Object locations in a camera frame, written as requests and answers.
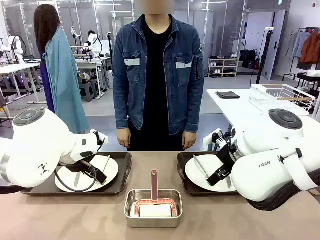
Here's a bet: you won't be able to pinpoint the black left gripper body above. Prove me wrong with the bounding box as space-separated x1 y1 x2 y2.
74 159 97 176

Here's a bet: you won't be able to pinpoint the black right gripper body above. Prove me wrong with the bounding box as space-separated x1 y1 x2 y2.
215 143 238 176

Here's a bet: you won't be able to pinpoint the white round plate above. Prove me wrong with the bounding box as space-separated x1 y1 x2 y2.
54 154 120 193
184 154 241 193

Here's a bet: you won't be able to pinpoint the dark brown serving tray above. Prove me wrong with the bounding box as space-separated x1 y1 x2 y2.
21 151 133 197
176 151 241 197

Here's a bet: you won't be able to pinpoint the coral lint roller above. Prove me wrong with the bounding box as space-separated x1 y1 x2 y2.
131 169 177 219

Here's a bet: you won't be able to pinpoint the person's right forearm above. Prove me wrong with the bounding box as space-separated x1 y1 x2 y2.
113 92 131 130

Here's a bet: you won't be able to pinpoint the person's left forearm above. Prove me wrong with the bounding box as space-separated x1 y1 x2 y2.
183 94 205 133

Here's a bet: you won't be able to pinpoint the person's left hand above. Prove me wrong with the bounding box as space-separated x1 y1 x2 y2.
182 131 197 150

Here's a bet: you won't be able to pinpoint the person's right hand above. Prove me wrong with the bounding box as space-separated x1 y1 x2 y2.
117 127 132 149

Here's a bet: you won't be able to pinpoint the white side table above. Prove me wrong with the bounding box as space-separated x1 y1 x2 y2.
206 88 311 151

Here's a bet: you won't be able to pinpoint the rectangular steel container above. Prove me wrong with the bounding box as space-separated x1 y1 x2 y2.
124 188 184 229

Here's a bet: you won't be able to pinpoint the folded dark grey cloth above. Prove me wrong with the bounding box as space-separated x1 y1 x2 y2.
215 91 241 100

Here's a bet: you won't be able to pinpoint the grey plastic stool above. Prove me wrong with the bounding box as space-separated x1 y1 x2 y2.
79 79 101 102

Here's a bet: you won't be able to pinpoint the white shoe rack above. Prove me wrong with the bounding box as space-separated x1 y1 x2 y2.
207 57 240 78

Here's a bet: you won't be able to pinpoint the long-haired woman in blue gown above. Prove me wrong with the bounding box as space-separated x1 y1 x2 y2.
33 3 90 135

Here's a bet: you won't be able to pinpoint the person in denim jacket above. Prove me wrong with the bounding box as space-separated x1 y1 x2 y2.
111 0 205 152

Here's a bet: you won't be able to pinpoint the black bags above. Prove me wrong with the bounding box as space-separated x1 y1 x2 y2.
239 49 258 70

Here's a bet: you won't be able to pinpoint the white background desk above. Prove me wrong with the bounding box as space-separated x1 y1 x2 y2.
74 57 111 99

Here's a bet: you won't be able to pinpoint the black clothes rack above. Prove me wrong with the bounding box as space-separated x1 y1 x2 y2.
282 26 320 82

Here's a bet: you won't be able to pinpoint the black tripod pole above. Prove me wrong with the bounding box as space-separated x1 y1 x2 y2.
256 26 275 85

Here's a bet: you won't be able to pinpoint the white background table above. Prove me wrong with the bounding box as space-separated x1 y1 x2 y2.
0 62 43 105

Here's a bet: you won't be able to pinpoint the white door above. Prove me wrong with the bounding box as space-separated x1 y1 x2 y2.
262 9 287 81

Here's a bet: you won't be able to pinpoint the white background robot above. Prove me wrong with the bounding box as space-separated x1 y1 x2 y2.
83 33 104 60
0 34 27 63

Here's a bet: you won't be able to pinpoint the light blue hanging shirt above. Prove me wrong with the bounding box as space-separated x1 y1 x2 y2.
291 31 311 60

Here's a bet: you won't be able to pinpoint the orange hanging jacket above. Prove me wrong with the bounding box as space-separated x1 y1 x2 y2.
299 32 320 65

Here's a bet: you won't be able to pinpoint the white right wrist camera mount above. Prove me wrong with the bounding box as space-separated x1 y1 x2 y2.
202 128 235 152

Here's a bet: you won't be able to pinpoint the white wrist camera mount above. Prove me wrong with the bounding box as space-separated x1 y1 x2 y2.
202 128 235 152
89 128 110 146

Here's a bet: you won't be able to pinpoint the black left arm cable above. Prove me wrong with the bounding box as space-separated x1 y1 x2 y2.
53 159 99 193

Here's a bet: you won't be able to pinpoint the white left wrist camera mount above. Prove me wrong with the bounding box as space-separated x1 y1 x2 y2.
89 128 110 146

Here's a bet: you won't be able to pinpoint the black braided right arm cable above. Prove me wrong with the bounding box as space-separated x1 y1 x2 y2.
246 172 320 212

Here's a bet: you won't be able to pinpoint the white wire dish rack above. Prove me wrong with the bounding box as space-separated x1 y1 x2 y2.
248 84 316 114

